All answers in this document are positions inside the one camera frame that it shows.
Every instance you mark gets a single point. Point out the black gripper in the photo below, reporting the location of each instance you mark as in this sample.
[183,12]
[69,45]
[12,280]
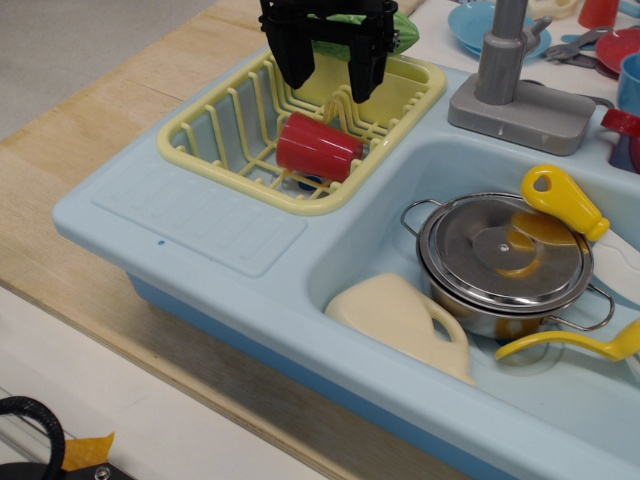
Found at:
[367,27]

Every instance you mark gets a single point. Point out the red plastic cup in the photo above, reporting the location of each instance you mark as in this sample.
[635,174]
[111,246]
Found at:
[308,146]

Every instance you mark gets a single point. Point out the orange plastic cup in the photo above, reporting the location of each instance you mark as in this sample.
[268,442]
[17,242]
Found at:
[598,13]

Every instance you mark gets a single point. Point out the blue plastic cup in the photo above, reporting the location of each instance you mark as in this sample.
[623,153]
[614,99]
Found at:
[628,93]

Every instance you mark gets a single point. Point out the green bitter gourd toy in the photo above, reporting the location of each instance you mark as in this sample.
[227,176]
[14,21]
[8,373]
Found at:
[407,35]

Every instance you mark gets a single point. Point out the yellow dish rack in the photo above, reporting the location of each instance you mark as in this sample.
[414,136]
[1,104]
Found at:
[230,133]

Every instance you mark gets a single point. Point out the blue plastic plate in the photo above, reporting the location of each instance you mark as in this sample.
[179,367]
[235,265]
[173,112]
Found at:
[471,21]

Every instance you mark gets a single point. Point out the grey toy faucet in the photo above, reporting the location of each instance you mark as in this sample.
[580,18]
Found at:
[496,102]

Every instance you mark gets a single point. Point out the light blue toy sink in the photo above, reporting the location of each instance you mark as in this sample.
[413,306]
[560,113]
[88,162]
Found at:
[283,222]

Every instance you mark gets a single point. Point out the cream toy item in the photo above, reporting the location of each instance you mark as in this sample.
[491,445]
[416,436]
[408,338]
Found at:
[556,9]

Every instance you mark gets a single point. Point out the grey plastic fork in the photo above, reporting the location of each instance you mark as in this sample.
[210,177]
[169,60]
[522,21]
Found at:
[571,49]

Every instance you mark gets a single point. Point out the cream plastic jug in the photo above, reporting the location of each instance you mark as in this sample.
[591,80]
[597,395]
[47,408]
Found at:
[392,311]

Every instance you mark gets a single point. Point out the steel pot with lid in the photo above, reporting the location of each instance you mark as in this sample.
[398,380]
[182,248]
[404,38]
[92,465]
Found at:
[503,269]

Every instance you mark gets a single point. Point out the red plastic plate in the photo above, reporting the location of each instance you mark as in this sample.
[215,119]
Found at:
[615,46]

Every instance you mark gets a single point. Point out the wooden board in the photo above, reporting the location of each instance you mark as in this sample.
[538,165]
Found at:
[74,335]

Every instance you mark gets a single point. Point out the red pot in corner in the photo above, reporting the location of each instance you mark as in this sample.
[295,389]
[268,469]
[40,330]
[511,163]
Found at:
[625,155]

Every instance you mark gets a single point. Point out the yellow plastic ladle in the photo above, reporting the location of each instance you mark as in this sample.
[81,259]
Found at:
[625,344]

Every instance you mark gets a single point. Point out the yellow tape piece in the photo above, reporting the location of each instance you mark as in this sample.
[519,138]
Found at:
[86,452]

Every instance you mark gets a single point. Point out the black device base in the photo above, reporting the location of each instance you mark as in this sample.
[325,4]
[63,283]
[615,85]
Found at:
[29,471]

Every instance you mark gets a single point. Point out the yellow handled toy knife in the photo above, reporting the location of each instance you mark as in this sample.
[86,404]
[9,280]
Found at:
[551,190]

